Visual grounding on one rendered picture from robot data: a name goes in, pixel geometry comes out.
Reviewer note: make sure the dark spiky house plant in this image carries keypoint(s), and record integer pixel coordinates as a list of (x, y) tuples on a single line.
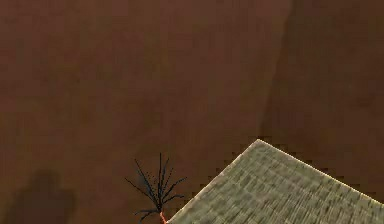
[(159, 193)]

